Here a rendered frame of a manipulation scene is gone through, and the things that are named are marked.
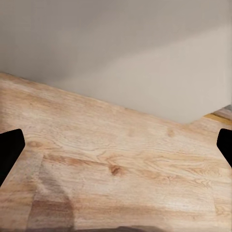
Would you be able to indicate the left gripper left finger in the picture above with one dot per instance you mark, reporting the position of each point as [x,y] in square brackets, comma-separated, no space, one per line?
[12,144]

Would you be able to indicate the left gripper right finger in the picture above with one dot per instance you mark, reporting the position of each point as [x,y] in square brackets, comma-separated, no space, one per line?
[224,143]

